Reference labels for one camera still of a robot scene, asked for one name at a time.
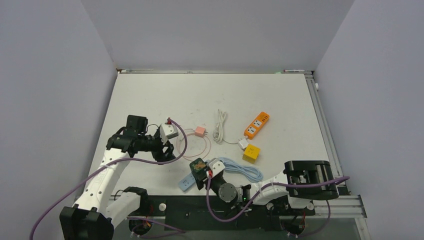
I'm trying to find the purple cable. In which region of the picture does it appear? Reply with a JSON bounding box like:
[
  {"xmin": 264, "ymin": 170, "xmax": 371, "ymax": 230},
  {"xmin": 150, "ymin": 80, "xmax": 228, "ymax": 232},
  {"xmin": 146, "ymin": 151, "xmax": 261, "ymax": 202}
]
[
  {"xmin": 29, "ymin": 118, "xmax": 189, "ymax": 240},
  {"xmin": 205, "ymin": 170, "xmax": 351, "ymax": 239}
]

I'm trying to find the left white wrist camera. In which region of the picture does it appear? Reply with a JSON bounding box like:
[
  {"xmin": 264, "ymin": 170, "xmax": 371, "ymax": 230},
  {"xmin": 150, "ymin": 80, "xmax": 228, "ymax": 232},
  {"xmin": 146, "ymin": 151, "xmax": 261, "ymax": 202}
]
[{"xmin": 159, "ymin": 118, "xmax": 179, "ymax": 143}]

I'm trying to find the dark green cube adapter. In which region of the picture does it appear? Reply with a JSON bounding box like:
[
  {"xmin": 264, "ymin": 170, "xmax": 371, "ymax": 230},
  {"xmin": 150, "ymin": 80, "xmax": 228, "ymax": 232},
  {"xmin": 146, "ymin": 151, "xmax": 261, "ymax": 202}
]
[{"xmin": 189, "ymin": 157, "xmax": 207, "ymax": 173}]

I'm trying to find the white plug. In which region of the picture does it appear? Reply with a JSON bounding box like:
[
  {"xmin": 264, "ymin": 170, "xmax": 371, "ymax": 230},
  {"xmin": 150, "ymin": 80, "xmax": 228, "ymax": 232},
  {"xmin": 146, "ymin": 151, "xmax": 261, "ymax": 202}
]
[{"xmin": 237, "ymin": 138, "xmax": 249, "ymax": 151}]

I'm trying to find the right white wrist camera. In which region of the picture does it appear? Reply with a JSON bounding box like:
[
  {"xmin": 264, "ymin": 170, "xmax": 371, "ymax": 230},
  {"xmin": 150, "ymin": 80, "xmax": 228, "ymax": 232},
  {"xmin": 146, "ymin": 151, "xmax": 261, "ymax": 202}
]
[{"xmin": 206, "ymin": 158, "xmax": 225, "ymax": 178}]

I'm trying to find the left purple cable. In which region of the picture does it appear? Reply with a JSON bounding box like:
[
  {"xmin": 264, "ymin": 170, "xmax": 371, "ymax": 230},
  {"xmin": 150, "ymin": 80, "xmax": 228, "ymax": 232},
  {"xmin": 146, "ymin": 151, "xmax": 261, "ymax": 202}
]
[{"xmin": 29, "ymin": 118, "xmax": 189, "ymax": 240}]

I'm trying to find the orange power strip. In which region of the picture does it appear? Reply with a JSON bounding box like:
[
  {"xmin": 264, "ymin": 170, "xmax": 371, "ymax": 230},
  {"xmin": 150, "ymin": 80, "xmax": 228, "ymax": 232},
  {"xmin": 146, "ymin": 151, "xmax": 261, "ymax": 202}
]
[{"xmin": 243, "ymin": 111, "xmax": 270, "ymax": 140}]

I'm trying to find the yellow cube adapter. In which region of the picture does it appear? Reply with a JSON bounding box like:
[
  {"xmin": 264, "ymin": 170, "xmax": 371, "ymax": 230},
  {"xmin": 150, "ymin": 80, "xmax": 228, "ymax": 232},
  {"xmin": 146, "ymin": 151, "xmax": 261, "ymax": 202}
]
[{"xmin": 242, "ymin": 144, "xmax": 261, "ymax": 164}]

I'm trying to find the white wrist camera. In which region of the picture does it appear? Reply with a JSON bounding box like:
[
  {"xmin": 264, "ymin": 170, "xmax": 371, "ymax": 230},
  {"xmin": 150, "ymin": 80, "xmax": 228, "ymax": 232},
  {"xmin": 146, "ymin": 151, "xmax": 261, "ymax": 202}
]
[
  {"xmin": 159, "ymin": 118, "xmax": 179, "ymax": 143},
  {"xmin": 206, "ymin": 158, "xmax": 225, "ymax": 178}
]

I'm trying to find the light blue power strip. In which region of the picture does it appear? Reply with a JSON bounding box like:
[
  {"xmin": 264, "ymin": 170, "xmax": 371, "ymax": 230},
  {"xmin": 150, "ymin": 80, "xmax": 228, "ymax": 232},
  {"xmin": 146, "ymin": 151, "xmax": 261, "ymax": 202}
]
[{"xmin": 177, "ymin": 173, "xmax": 196, "ymax": 192}]

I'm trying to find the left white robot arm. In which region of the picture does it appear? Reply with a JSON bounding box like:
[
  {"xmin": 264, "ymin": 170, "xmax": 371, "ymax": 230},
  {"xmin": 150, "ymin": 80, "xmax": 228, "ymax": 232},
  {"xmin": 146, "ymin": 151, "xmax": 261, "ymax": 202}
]
[{"xmin": 59, "ymin": 115, "xmax": 179, "ymax": 240}]

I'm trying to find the light blue cable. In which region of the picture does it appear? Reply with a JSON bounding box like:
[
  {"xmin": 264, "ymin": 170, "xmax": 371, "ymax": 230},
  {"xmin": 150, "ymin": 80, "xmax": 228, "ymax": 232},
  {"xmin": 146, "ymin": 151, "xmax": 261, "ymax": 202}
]
[{"xmin": 205, "ymin": 157, "xmax": 265, "ymax": 184}]

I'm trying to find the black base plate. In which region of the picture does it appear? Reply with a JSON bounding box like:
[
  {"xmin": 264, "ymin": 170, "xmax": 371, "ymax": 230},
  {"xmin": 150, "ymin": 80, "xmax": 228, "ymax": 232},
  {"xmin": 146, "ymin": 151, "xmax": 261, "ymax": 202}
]
[{"xmin": 116, "ymin": 194, "xmax": 316, "ymax": 233}]

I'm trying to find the aluminium frame rail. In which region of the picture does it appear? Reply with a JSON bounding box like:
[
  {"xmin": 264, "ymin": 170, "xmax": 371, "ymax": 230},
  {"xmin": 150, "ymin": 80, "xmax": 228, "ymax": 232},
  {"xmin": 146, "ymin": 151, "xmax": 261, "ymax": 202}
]
[{"xmin": 67, "ymin": 68, "xmax": 368, "ymax": 240}]

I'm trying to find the white cable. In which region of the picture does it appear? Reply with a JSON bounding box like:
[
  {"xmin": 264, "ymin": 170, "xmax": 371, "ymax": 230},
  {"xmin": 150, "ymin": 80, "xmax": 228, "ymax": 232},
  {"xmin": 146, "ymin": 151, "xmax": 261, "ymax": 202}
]
[{"xmin": 213, "ymin": 109, "xmax": 240, "ymax": 145}]

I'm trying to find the pink charger plug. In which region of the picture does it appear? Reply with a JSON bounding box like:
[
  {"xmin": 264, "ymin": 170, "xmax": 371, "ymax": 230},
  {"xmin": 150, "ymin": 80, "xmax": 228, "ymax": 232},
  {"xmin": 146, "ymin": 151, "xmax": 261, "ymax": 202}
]
[{"xmin": 194, "ymin": 126, "xmax": 208, "ymax": 138}]

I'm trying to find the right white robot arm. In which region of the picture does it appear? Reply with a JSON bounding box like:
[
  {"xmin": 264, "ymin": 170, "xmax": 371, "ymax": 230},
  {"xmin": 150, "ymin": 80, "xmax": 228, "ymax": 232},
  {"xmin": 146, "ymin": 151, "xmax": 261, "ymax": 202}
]
[{"xmin": 189, "ymin": 157, "xmax": 339, "ymax": 214}]

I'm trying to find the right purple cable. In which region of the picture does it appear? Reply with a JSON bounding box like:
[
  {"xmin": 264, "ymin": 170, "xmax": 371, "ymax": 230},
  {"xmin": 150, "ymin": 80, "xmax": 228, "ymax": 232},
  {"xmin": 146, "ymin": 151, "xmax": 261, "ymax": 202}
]
[{"xmin": 205, "ymin": 170, "xmax": 351, "ymax": 239}]

